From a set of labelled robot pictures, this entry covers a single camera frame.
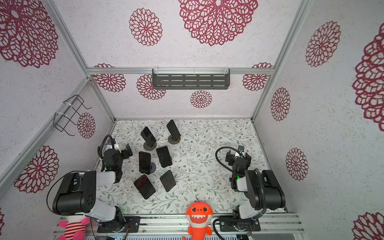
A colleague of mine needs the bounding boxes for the purple-edged phone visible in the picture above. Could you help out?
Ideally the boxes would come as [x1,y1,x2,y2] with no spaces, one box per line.
[139,152,151,175]

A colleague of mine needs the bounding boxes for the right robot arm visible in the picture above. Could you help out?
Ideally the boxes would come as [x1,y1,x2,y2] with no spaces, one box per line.
[225,151,286,220]

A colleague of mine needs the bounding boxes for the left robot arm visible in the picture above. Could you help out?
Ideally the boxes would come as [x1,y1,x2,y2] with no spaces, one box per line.
[51,144,133,233]

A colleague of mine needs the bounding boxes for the grey phone stand left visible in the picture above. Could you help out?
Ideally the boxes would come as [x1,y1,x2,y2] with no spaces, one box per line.
[150,162,157,174]

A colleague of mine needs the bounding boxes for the wooden base stand back-right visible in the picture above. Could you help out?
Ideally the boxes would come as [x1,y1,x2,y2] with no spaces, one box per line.
[168,135,181,145]

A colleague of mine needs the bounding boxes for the red shark plush toy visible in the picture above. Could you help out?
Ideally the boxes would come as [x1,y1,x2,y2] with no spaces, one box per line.
[186,199,214,240]

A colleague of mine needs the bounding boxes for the pink striped plush toy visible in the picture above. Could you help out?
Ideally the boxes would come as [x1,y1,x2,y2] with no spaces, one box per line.
[58,215,91,240]

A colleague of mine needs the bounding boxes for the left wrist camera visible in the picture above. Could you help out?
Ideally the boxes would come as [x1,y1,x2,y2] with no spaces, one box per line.
[109,143,122,152]

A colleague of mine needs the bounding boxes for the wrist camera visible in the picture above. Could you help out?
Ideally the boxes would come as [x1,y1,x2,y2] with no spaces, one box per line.
[238,146,245,153]
[109,143,122,152]

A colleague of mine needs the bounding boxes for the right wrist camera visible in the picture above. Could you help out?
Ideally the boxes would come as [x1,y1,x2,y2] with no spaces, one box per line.
[238,146,245,153]

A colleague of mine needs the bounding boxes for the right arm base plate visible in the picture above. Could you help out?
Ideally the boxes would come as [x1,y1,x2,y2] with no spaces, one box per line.
[219,216,261,232]

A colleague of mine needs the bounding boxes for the black wire wall rack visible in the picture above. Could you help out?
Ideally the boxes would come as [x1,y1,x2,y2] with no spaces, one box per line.
[53,95,91,137]

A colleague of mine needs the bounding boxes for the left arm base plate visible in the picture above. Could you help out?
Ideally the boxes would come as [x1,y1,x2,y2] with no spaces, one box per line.
[97,216,141,234]

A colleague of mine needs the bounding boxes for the dark grey wall shelf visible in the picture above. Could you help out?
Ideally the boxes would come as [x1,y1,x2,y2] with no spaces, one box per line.
[152,69,231,90]

